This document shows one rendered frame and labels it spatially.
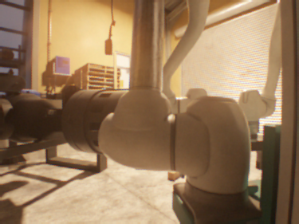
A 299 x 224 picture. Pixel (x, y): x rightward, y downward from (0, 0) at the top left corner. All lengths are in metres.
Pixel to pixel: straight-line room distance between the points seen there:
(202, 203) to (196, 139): 0.15
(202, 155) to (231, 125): 0.09
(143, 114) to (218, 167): 0.20
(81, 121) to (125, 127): 0.85
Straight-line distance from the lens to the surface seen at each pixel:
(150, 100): 0.40
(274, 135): 0.41
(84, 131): 1.24
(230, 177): 0.40
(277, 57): 0.93
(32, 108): 1.89
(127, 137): 0.40
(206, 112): 0.38
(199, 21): 0.67
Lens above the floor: 0.97
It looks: 1 degrees down
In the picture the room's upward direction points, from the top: straight up
